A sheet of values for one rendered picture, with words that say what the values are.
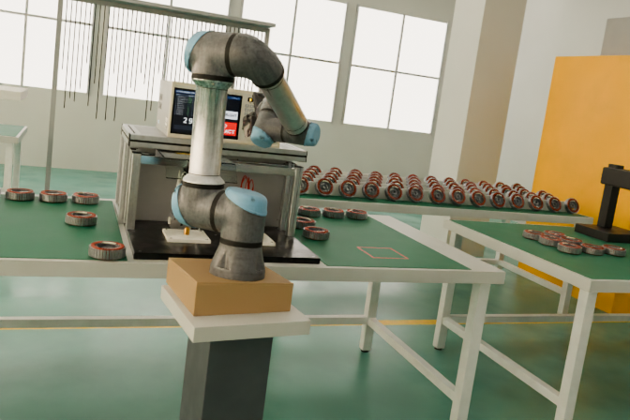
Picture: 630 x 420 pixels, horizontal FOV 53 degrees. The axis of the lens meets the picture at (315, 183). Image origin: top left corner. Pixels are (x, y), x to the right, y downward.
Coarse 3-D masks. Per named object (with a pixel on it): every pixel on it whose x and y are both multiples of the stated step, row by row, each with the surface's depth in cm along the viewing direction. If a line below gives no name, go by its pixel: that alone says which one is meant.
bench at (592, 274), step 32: (448, 224) 349; (480, 224) 349; (512, 224) 364; (512, 256) 297; (544, 256) 286; (576, 256) 296; (608, 256) 306; (448, 288) 352; (608, 288) 256; (448, 320) 350; (512, 320) 373; (544, 320) 382; (576, 320) 262; (608, 320) 401; (576, 352) 261; (544, 384) 280; (576, 384) 264
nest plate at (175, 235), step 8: (168, 232) 225; (176, 232) 227; (192, 232) 230; (200, 232) 231; (168, 240) 217; (176, 240) 218; (184, 240) 219; (192, 240) 220; (200, 240) 221; (208, 240) 222
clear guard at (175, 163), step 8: (160, 152) 223; (168, 152) 226; (176, 152) 229; (184, 152) 232; (168, 160) 209; (176, 160) 210; (184, 160) 211; (224, 160) 223; (168, 168) 207; (176, 168) 208; (184, 168) 209; (224, 168) 215; (232, 168) 216; (168, 176) 205; (176, 176) 206; (184, 176) 207; (224, 176) 213; (232, 176) 214
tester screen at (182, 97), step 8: (176, 96) 229; (184, 96) 230; (192, 96) 231; (176, 104) 230; (184, 104) 231; (192, 104) 232; (232, 104) 237; (176, 112) 230; (184, 112) 231; (192, 112) 232; (176, 120) 231; (232, 120) 238; (224, 136) 238; (232, 136) 239
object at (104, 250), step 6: (90, 246) 195; (96, 246) 194; (102, 246) 200; (108, 246) 201; (114, 246) 201; (120, 246) 199; (90, 252) 194; (96, 252) 193; (102, 252) 193; (108, 252) 193; (114, 252) 194; (120, 252) 195; (96, 258) 193; (102, 258) 193; (108, 258) 193; (114, 258) 194; (120, 258) 196
